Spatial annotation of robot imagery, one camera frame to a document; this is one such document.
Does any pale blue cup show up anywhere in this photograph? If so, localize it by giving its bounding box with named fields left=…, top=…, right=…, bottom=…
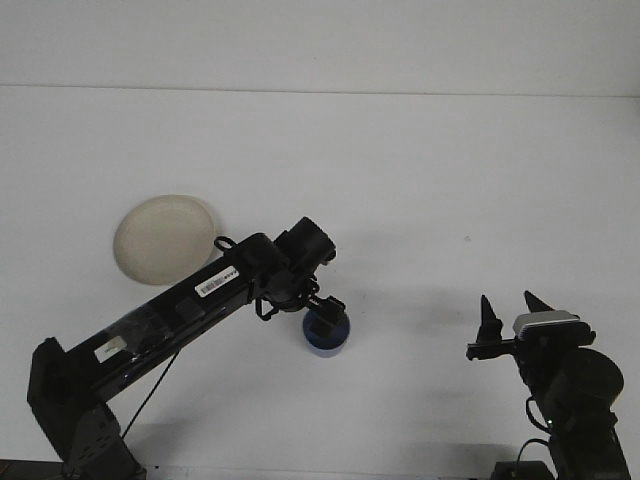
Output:
left=301, top=307, right=352, bottom=359

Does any pale round plate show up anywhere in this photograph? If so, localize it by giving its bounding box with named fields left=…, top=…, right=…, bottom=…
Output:
left=112, top=194, right=224, bottom=287

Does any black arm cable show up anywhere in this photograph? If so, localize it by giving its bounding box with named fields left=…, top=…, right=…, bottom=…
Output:
left=122, top=234, right=281, bottom=441
left=516, top=394, right=552, bottom=465

